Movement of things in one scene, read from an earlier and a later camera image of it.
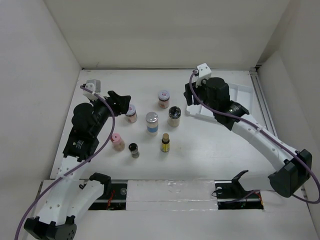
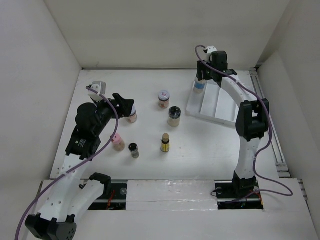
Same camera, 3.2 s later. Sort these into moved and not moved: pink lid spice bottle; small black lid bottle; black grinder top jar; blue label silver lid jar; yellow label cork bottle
Moved: blue label silver lid jar
Not moved: small black lid bottle; pink lid spice bottle; yellow label cork bottle; black grinder top jar
